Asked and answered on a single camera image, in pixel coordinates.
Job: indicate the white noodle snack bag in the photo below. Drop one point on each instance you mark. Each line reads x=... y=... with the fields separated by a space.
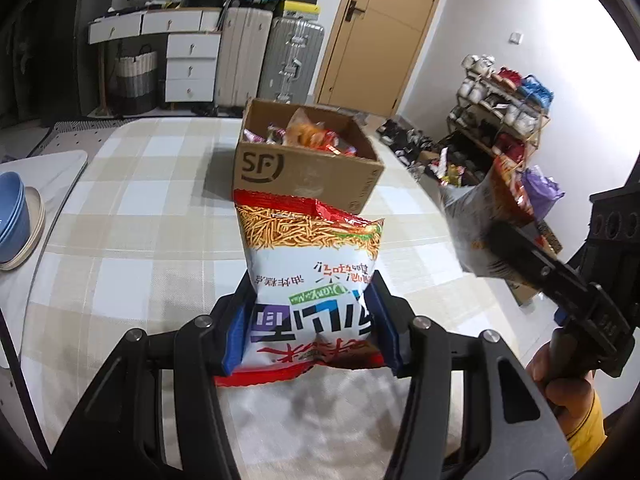
x=470 y=220
x=300 y=270

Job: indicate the scattered dark shoes group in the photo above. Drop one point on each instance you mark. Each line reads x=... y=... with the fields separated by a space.
x=405 y=145

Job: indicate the person's right forearm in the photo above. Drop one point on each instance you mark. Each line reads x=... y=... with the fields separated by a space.
x=587 y=430

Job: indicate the purple bag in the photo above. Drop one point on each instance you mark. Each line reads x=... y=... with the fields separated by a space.
x=542 y=190

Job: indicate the woven laundry basket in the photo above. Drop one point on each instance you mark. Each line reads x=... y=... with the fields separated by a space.
x=132 y=85

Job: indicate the white side table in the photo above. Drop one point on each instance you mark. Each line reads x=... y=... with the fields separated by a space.
x=55 y=170

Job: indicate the shoe rack with shoes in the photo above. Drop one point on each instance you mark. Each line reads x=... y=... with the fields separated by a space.
x=500 y=105

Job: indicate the white suitcase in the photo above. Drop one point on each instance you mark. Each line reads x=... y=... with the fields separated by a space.
x=242 y=60

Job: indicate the patterned rug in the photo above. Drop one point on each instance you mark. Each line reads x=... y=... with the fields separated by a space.
x=65 y=132

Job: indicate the silver suitcase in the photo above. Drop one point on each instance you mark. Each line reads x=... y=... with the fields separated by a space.
x=292 y=60

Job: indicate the beige plate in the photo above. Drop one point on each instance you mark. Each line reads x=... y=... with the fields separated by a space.
x=37 y=220

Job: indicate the orange cake packet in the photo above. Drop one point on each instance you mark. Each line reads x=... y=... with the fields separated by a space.
x=302 y=127

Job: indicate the white wall switch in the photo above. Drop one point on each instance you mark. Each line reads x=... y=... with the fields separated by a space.
x=516 y=38

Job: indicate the bin of colourful wrappers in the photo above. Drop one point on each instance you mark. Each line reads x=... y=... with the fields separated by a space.
x=452 y=172

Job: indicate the dark grey fridge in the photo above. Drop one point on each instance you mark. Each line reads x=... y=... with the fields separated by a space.
x=55 y=60

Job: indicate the red snack packet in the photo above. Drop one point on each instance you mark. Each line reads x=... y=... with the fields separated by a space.
x=335 y=142

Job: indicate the person's right hand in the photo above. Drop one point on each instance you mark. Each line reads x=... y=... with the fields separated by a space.
x=570 y=390

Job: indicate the wooden door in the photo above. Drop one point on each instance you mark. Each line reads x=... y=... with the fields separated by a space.
x=385 y=35

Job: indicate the pink candy packet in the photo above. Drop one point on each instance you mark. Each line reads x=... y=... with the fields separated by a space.
x=265 y=135

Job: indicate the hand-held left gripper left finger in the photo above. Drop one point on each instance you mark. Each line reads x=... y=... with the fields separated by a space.
x=232 y=345

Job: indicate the white drawer desk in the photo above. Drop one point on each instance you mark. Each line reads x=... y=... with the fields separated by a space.
x=192 y=60

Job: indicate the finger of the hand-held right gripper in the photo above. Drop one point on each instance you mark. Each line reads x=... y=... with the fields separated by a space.
x=530 y=260

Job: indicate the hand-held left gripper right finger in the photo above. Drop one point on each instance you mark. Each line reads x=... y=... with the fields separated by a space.
x=387 y=340

